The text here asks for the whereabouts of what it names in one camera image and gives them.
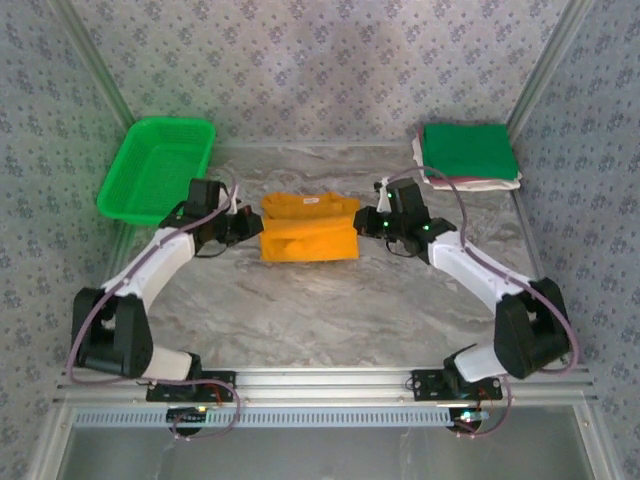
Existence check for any aluminium mounting rail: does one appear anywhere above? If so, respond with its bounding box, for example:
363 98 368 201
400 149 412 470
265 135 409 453
53 367 599 405

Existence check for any stack of folded clothes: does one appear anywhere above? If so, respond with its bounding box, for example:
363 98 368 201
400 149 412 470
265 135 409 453
411 134 524 192

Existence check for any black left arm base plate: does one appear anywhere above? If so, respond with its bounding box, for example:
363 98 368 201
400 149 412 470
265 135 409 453
145 370 237 404

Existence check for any black controller board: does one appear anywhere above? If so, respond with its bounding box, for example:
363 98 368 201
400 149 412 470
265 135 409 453
166 406 209 436
448 407 489 436

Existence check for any green folded t-shirt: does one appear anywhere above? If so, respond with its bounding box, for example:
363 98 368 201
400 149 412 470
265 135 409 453
421 123 519 181

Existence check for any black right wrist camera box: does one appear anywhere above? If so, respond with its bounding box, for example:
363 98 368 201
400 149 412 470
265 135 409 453
387 177 429 222

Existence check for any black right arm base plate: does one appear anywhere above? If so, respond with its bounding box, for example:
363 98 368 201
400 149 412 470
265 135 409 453
411 368 503 401

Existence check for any orange printed t-shirt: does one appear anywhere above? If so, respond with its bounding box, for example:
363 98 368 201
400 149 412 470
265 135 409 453
258 191 362 265

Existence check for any aluminium frame post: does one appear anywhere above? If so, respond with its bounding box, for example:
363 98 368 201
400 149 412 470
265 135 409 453
49 0 137 129
505 0 596 137

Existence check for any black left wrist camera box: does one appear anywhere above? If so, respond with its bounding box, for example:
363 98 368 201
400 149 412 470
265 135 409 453
187 178 224 217

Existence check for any grey slotted cable duct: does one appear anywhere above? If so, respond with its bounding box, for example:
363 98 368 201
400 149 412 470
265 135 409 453
72 407 457 429

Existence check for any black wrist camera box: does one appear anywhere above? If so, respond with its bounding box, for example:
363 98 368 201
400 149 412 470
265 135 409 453
187 178 224 217
387 177 429 222

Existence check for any green plastic basket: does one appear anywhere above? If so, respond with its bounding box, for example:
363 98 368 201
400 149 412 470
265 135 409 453
96 117 217 227

